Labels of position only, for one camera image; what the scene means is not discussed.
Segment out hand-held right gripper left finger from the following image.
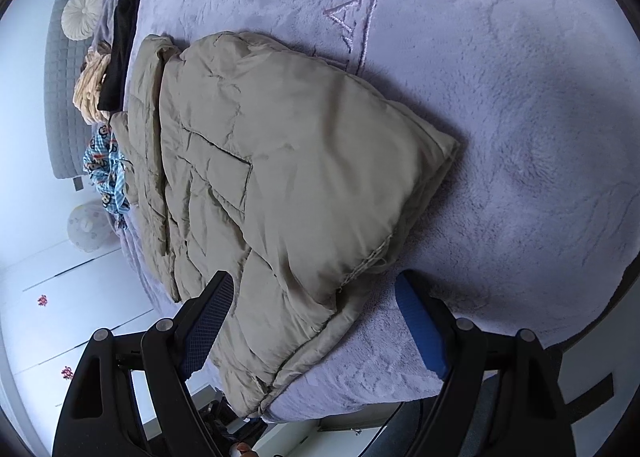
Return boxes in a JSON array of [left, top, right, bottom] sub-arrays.
[[51, 271, 236, 457]]

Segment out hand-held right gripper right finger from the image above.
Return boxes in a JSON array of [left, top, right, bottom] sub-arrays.
[[395, 271, 593, 457]]

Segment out beige puffer jacket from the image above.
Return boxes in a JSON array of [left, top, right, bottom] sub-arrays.
[[109, 31, 461, 420]]

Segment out dark object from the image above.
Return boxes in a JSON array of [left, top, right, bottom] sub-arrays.
[[202, 399, 268, 457]]

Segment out white wardrobe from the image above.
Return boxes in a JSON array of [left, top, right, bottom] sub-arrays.
[[0, 217, 171, 418]]

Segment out white covered standing fan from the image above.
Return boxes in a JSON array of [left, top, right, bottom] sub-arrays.
[[67, 204, 121, 254]]

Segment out blue monkey print cloth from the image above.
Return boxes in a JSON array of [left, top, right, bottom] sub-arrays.
[[81, 124, 132, 230]]

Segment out lavender plush blanket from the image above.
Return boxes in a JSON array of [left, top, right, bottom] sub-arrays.
[[87, 0, 640, 425]]

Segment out yellow striped garment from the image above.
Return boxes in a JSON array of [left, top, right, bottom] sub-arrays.
[[72, 39, 115, 125]]

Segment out grey quilted headboard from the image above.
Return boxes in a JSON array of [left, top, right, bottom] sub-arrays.
[[44, 0, 131, 180]]

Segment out black garment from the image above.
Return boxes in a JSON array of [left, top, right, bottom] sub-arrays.
[[97, 0, 144, 110]]

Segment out round cream cushion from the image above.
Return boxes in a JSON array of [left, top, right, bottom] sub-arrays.
[[61, 0, 106, 42]]

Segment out black cable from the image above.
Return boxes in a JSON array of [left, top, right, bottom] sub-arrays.
[[370, 399, 401, 457]]

